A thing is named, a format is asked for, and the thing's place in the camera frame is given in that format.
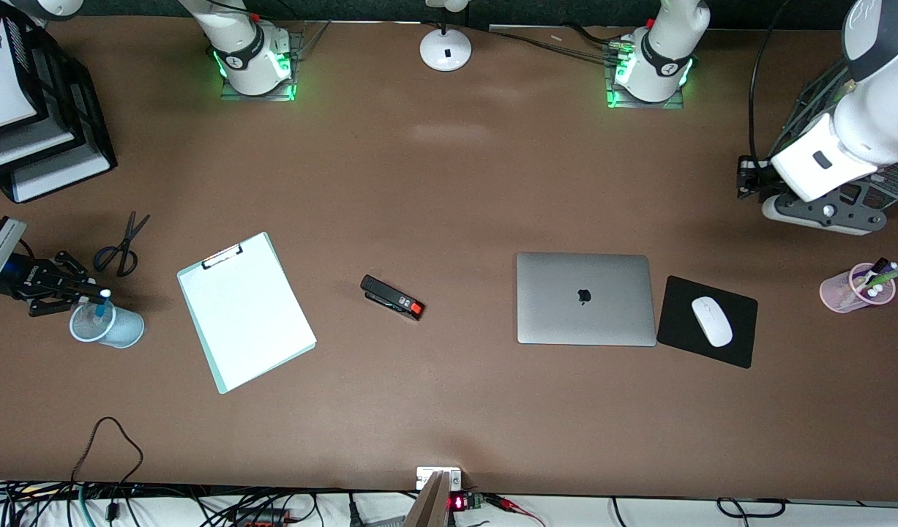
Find wooden camera post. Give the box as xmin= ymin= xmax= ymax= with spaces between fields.
xmin=403 ymin=471 xmax=451 ymax=527

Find thin black cable loop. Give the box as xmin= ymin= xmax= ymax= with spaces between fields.
xmin=70 ymin=416 xmax=144 ymax=487

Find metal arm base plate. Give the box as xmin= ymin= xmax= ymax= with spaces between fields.
xmin=606 ymin=33 xmax=685 ymax=111
xmin=220 ymin=33 xmax=297 ymax=102

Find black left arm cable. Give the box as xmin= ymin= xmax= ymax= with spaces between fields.
xmin=747 ymin=0 xmax=795 ymax=160

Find black base power cable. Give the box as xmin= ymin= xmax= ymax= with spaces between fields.
xmin=489 ymin=24 xmax=632 ymax=63

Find black scissors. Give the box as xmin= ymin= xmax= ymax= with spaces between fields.
xmin=93 ymin=211 xmax=151 ymax=278

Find white clamp bracket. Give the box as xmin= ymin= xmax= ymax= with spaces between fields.
xmin=416 ymin=467 xmax=463 ymax=491

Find black mesh desk organizer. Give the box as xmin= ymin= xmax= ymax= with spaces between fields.
xmin=771 ymin=62 xmax=898 ymax=220

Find pink translucent pen cup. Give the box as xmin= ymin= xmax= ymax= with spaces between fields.
xmin=819 ymin=262 xmax=897 ymax=315

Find white computer mouse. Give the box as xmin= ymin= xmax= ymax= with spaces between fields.
xmin=691 ymin=296 xmax=734 ymax=348

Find white paper stack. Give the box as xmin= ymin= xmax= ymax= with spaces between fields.
xmin=0 ymin=18 xmax=43 ymax=134

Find teal clipboard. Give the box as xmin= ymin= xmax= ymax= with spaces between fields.
xmin=176 ymin=232 xmax=318 ymax=395

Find black stacked paper tray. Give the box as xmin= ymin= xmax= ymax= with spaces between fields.
xmin=0 ymin=15 xmax=118 ymax=204

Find white paper sheet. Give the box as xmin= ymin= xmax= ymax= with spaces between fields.
xmin=178 ymin=234 xmax=316 ymax=390

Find black mouse pad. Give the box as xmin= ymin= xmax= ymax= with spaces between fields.
xmin=656 ymin=275 xmax=759 ymax=370

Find blue mesh pen cup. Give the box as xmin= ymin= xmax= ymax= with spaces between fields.
xmin=69 ymin=299 xmax=146 ymax=350

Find black stapler orange tip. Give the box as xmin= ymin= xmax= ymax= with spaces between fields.
xmin=359 ymin=274 xmax=426 ymax=322

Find silver laptop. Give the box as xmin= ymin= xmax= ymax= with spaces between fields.
xmin=516 ymin=253 xmax=657 ymax=347

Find white desk lamp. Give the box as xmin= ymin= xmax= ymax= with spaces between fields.
xmin=419 ymin=0 xmax=473 ymax=72

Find black orange power connector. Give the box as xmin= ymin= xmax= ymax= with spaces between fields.
xmin=233 ymin=507 xmax=288 ymax=527

